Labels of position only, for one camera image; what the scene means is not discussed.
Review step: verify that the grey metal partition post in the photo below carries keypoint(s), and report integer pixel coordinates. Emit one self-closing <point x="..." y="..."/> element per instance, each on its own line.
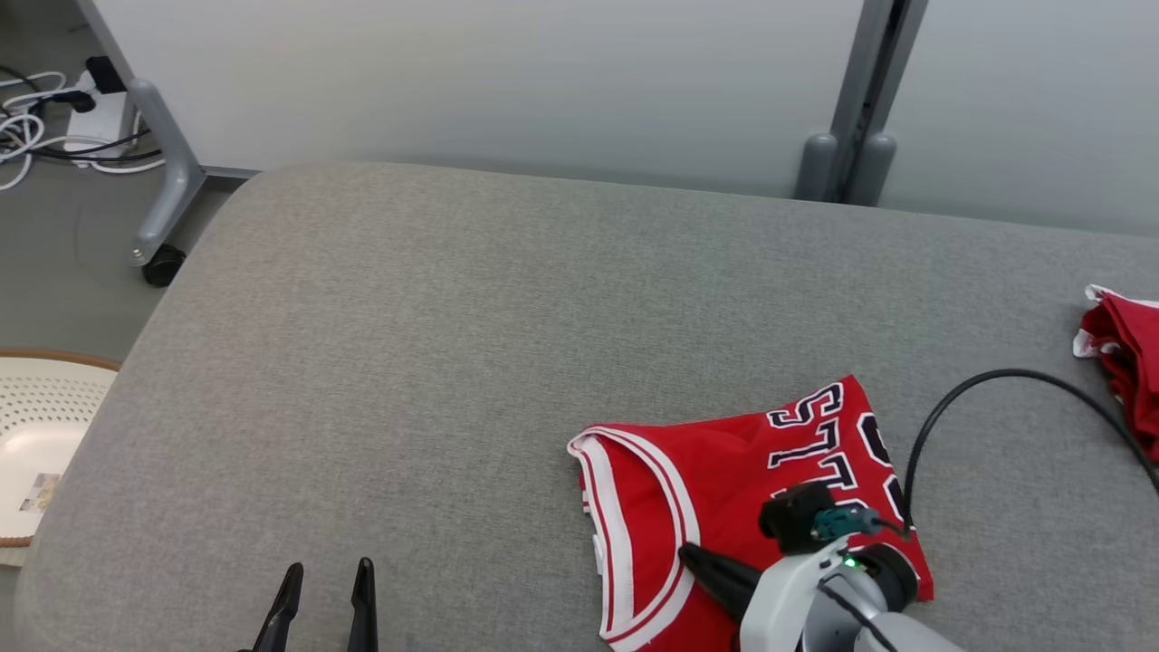
<point x="860" y="91"/>

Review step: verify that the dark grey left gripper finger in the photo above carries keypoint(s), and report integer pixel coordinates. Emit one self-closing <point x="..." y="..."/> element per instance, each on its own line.
<point x="364" y="616"/>
<point x="282" y="616"/>

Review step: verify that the red basketball jersey white trim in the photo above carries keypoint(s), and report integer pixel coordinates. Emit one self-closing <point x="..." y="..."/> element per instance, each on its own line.
<point x="724" y="462"/>

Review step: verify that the black power adapter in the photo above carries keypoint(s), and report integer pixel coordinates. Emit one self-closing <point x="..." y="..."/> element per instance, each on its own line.
<point x="106" y="74"/>

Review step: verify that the grey partition leg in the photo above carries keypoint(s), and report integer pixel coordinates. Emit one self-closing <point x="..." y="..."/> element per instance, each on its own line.
<point x="177" y="172"/>

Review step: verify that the crumpled red white garment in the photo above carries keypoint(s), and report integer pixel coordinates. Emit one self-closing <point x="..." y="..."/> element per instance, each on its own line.
<point x="1132" y="353"/>

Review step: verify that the black caster wheel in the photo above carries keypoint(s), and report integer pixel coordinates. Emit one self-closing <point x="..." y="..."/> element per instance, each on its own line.
<point x="164" y="265"/>

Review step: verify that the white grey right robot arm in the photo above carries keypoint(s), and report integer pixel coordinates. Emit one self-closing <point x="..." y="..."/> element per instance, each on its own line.
<point x="905" y="638"/>

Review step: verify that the white perforated laundry basket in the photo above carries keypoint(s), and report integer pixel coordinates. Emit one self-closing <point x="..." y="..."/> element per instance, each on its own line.
<point x="45" y="426"/>

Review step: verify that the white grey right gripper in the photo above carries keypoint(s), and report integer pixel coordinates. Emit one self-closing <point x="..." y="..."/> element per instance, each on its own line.
<point x="788" y="598"/>

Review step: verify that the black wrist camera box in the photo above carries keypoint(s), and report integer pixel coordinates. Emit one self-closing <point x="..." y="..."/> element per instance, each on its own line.
<point x="797" y="516"/>

